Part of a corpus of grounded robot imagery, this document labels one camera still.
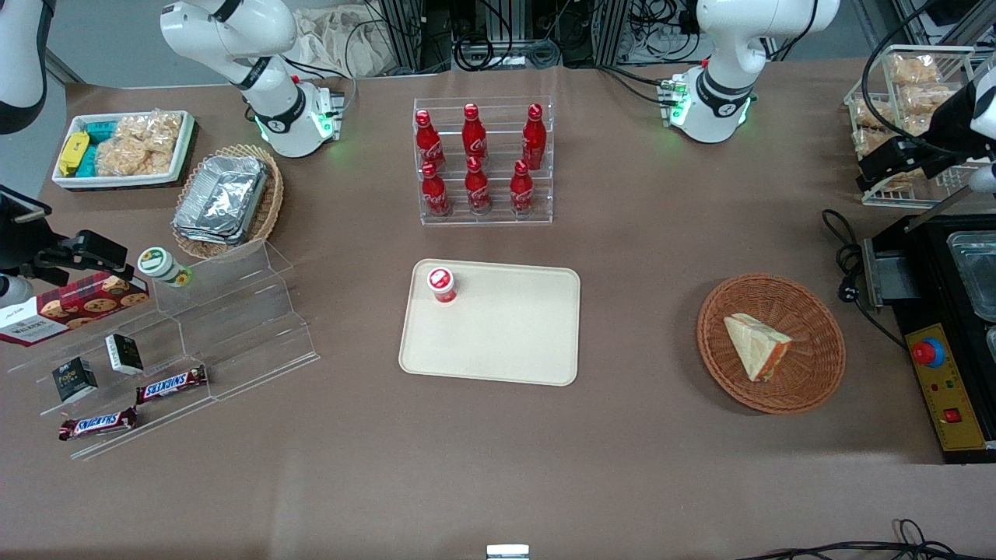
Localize triangular sandwich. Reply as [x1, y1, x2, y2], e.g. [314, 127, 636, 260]
[724, 313, 793, 383]

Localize light oval wicker basket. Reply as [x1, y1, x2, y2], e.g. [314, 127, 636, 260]
[171, 144, 286, 262]

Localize brown round wicker basket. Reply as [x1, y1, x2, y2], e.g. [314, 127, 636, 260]
[696, 272, 847, 415]

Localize beige plastic serving tray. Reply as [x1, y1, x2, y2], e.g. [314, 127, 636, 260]
[398, 259, 582, 387]

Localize clear bag of fried snacks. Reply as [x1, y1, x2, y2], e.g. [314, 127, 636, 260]
[887, 53, 942, 86]
[854, 128, 897, 157]
[852, 97, 896, 130]
[883, 167, 936, 192]
[900, 84, 958, 117]

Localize red tartan cookie box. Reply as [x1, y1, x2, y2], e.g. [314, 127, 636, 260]
[0, 272, 151, 348]

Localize green lidded white cup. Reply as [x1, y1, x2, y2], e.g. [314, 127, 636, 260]
[138, 247, 194, 289]

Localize white rectangular plastic bin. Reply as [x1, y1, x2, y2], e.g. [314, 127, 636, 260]
[52, 110, 196, 191]

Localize clear bag of rice crackers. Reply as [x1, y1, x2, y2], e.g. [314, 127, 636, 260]
[95, 136, 174, 178]
[117, 114, 184, 154]

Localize yellow snack pack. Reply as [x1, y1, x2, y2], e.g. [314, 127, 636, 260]
[59, 131, 91, 177]

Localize small black carton box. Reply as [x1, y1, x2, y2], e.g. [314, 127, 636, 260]
[52, 357, 100, 404]
[105, 334, 146, 376]

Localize steel pan in machine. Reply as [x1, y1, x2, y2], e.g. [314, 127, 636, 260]
[947, 231, 996, 324]

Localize aluminium foil food container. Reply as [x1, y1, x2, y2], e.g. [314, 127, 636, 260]
[172, 154, 270, 247]

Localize Snickers chocolate bar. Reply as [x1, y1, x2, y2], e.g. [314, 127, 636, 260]
[136, 366, 209, 406]
[58, 407, 139, 443]

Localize black machine with yellow panel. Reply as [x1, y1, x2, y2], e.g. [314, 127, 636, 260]
[862, 167, 996, 466]

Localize clear acrylic step shelf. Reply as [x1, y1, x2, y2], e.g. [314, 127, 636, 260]
[8, 240, 321, 462]

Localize crumpled beige cloth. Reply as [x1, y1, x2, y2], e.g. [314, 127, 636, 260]
[292, 8, 391, 79]

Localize red cola bottle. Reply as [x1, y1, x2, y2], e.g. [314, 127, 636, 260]
[510, 159, 536, 216]
[521, 103, 548, 171]
[462, 103, 489, 161]
[420, 162, 452, 218]
[465, 156, 493, 216]
[415, 110, 447, 173]

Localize red lidded yoghurt cup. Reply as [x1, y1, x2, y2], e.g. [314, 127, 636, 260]
[426, 267, 458, 305]

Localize clear acrylic bottle rack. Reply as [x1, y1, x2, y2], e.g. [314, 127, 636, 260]
[412, 96, 555, 227]

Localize white wire basket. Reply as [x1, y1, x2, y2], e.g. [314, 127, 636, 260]
[844, 45, 996, 209]

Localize black power cable with plug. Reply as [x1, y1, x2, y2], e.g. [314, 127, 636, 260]
[822, 208, 908, 349]

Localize cables at left arm base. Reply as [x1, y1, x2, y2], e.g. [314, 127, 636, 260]
[598, 62, 687, 107]

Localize cables at arm base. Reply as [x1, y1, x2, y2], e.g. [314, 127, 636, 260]
[282, 54, 359, 119]
[598, 62, 687, 107]

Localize cables at right arm base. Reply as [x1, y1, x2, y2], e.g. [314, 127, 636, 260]
[282, 54, 359, 119]

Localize aluminium profile frame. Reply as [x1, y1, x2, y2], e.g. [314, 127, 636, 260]
[380, 0, 426, 75]
[598, 0, 633, 68]

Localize black cables on floor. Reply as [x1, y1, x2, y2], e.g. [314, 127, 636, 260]
[735, 519, 996, 560]

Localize bundle of black background cables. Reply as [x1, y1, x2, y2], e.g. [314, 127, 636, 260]
[454, 0, 563, 72]

